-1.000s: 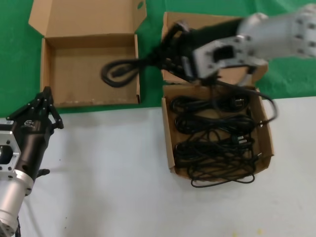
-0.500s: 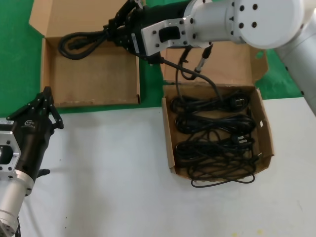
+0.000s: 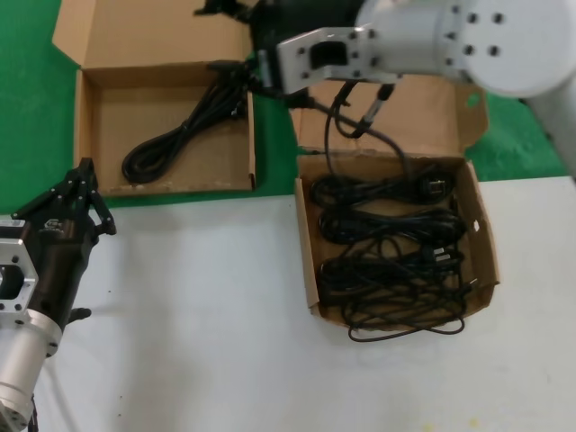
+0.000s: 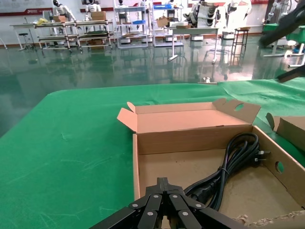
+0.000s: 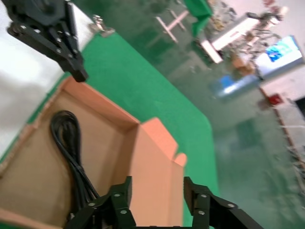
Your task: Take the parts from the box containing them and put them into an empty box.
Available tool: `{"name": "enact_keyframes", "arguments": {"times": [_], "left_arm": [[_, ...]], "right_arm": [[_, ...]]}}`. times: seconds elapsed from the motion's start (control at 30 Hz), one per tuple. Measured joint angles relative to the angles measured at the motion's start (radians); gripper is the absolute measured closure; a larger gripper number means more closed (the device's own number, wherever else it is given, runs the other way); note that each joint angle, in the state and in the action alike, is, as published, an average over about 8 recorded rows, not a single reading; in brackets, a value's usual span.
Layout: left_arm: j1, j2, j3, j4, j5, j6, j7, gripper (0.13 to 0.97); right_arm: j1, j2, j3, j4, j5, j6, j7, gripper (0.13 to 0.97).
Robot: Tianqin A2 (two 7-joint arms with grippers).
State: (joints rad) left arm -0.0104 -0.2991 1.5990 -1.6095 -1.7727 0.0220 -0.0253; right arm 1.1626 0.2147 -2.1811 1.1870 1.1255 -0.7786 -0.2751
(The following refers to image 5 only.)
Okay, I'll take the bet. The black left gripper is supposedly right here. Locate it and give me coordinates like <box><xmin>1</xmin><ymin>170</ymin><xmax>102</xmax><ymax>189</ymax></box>
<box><xmin>4</xmin><ymin>0</ymin><xmax>89</xmax><ymax>83</ymax></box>

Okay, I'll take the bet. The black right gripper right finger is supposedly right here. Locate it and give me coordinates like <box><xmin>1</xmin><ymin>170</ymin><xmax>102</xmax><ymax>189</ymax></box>
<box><xmin>183</xmin><ymin>176</ymin><xmax>264</xmax><ymax>229</ymax></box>

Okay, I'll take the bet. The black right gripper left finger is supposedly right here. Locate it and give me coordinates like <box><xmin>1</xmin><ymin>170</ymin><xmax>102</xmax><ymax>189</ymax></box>
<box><xmin>64</xmin><ymin>176</ymin><xmax>138</xmax><ymax>229</ymax></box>

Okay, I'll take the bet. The black power cable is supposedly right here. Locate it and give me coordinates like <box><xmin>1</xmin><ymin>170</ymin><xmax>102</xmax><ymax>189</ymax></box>
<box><xmin>50</xmin><ymin>110</ymin><xmax>107</xmax><ymax>215</ymax></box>

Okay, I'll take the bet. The open brown cardboard box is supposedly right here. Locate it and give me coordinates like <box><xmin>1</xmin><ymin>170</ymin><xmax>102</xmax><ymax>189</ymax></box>
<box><xmin>0</xmin><ymin>76</ymin><xmax>188</xmax><ymax>229</ymax></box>

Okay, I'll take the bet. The small brown cardboard box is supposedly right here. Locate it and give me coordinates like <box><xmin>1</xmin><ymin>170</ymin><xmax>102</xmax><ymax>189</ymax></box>
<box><xmin>231</xmin><ymin>56</ymin><xmax>256</xmax><ymax>75</ymax></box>

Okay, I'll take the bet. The silver metal table clamp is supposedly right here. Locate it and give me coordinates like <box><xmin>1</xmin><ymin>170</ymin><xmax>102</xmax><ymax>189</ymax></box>
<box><xmin>89</xmin><ymin>14</ymin><xmax>115</xmax><ymax>38</ymax></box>

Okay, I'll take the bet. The green table cloth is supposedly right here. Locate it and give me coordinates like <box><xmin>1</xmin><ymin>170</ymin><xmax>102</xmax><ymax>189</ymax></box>
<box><xmin>0</xmin><ymin>32</ymin><xmax>221</xmax><ymax>229</ymax></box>

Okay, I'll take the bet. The blue plastic crate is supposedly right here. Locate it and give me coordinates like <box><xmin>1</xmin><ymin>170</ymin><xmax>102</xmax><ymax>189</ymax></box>
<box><xmin>209</xmin><ymin>74</ymin><xmax>259</xmax><ymax>99</ymax></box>

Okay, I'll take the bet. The green covered background table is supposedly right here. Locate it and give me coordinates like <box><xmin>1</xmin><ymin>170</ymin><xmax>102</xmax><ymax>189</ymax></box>
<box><xmin>185</xmin><ymin>0</ymin><xmax>213</xmax><ymax>37</ymax></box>

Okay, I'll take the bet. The long white workbench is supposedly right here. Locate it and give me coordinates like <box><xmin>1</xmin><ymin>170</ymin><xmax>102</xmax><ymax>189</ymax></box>
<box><xmin>199</xmin><ymin>13</ymin><xmax>262</xmax><ymax>64</ymax></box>

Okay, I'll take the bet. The blue display screen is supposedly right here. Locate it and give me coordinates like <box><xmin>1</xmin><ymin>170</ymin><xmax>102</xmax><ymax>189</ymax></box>
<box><xmin>258</xmin><ymin>35</ymin><xmax>303</xmax><ymax>77</ymax></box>

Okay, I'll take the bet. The white table frame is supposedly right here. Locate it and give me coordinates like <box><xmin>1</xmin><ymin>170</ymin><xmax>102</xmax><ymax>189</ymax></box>
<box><xmin>155</xmin><ymin>9</ymin><xmax>189</xmax><ymax>44</ymax></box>

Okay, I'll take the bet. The red wall box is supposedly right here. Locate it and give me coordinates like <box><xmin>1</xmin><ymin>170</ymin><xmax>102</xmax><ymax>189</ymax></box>
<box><xmin>267</xmin><ymin>94</ymin><xmax>285</xmax><ymax>106</ymax></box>

